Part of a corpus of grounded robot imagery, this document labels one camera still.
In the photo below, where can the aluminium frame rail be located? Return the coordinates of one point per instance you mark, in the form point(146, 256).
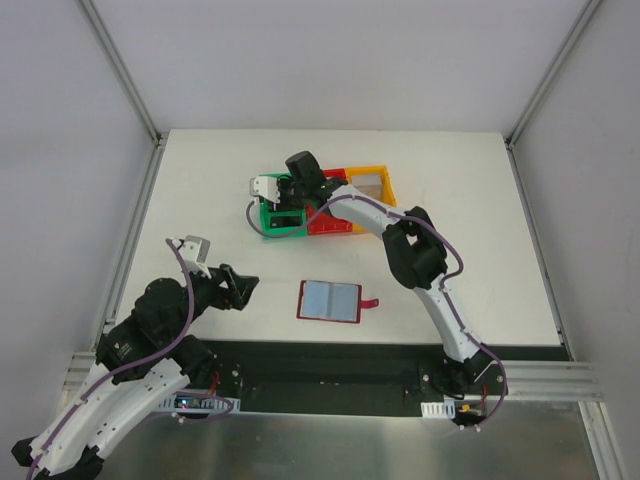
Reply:
point(545, 380)

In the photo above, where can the white cable duct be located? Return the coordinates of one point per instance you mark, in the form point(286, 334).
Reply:
point(444, 410)
point(197, 403)

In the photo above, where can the red plastic bin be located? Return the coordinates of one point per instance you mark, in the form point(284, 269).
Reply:
point(325, 224)

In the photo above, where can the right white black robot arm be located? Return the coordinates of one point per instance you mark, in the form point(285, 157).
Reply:
point(417, 258)

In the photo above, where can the cards in yellow bin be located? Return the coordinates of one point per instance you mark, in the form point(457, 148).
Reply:
point(369, 184)

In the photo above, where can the left white cable duct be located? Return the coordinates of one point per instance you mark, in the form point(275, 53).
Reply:
point(197, 403)

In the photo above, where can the yellow plastic bin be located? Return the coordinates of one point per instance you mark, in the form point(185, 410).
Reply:
point(388, 193)

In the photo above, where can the right white cable duct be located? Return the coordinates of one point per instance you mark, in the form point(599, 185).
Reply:
point(444, 410)

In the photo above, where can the red leather card holder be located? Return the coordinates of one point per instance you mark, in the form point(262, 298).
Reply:
point(332, 302)

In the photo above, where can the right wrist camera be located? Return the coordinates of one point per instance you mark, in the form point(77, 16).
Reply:
point(265, 188)

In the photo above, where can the green plastic bin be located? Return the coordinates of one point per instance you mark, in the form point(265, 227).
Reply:
point(266, 211)

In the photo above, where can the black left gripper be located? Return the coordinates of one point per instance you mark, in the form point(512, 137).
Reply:
point(225, 286)

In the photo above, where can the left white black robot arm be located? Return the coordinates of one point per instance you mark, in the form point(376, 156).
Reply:
point(148, 357)

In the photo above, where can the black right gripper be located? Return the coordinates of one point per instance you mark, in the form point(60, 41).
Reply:
point(282, 201)

